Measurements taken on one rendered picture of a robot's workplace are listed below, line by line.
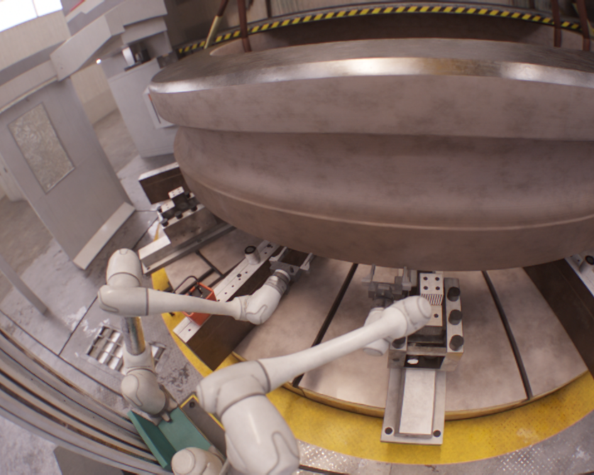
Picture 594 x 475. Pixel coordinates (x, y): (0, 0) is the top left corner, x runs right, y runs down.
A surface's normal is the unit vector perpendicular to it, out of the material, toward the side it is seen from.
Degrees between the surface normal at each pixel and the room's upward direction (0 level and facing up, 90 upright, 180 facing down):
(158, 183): 90
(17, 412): 90
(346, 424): 0
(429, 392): 0
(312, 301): 0
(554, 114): 90
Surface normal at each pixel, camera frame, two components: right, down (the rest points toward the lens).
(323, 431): -0.20, -0.73
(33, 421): 0.74, 0.33
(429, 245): -0.27, 0.68
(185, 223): 0.49, 0.50
